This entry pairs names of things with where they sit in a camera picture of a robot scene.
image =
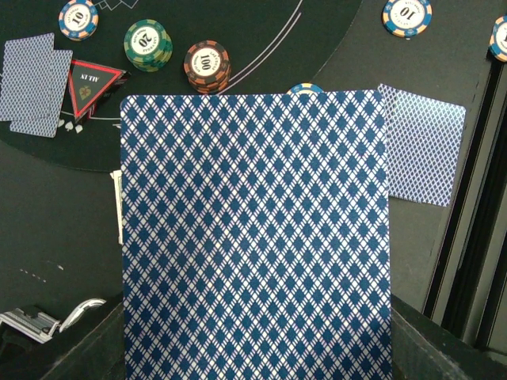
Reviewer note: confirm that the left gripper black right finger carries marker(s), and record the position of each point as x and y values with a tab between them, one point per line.
421	349

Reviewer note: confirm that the white card box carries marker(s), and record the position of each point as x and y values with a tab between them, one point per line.
116	175

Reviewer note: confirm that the blue playing card deck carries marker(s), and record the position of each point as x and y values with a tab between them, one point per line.
256	236

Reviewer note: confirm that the green poker chip stack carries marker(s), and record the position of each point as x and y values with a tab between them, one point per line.
407	18

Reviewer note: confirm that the dealt blue card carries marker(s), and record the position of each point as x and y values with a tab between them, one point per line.
26	83
423	142

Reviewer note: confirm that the red chip mat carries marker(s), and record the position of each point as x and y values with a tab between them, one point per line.
207	66

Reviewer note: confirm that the aluminium poker chip case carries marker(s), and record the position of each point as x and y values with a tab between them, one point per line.
41	327

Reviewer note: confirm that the round black poker mat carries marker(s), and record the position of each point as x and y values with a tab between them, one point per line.
272	45

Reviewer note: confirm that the blue poker chip stack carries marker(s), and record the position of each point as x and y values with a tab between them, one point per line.
498	39

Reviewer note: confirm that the blue chip number ten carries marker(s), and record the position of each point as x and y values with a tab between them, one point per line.
78	20

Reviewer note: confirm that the red triangular dealer button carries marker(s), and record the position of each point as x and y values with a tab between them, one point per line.
90	85

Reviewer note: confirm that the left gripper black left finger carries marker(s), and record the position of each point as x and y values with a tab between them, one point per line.
97	355

